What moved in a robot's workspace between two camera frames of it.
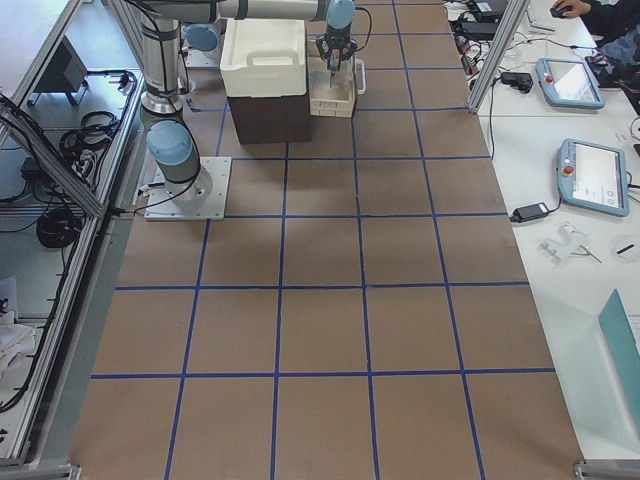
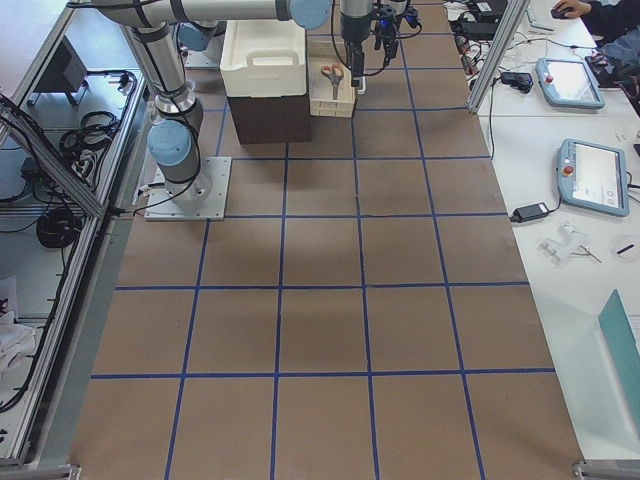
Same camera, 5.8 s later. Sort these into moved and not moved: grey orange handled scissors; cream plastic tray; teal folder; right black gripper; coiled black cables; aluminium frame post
Moved: grey orange handled scissors; right black gripper
Not moved: teal folder; coiled black cables; cream plastic tray; aluminium frame post
